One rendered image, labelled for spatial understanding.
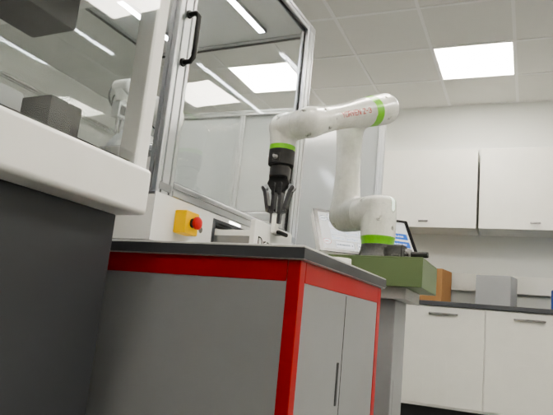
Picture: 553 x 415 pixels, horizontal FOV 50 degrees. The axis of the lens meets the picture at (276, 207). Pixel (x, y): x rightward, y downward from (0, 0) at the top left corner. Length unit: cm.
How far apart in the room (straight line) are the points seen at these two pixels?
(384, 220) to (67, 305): 128
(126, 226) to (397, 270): 90
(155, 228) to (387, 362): 91
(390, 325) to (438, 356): 275
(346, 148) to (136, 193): 124
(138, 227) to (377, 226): 88
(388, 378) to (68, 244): 123
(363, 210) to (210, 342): 108
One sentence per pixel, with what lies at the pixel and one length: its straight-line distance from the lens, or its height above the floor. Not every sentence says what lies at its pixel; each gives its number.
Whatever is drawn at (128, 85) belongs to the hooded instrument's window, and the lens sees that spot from 133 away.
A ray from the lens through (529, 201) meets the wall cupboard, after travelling 528.
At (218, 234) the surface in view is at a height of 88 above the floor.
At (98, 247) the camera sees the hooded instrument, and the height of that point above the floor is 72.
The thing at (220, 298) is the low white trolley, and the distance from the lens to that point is 131.
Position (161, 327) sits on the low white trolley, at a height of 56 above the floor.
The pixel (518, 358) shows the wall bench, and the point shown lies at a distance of 480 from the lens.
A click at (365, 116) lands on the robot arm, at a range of 219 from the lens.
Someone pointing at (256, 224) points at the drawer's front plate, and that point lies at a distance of 195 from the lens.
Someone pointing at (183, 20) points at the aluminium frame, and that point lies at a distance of 198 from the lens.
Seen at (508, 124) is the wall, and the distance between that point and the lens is 586.
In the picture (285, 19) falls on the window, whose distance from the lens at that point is 270.
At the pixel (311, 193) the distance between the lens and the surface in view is 386.
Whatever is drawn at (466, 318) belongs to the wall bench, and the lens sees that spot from 482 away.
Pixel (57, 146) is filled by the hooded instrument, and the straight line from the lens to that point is 115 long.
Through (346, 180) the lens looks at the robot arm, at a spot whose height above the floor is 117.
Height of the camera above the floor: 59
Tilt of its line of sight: 11 degrees up
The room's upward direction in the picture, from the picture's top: 6 degrees clockwise
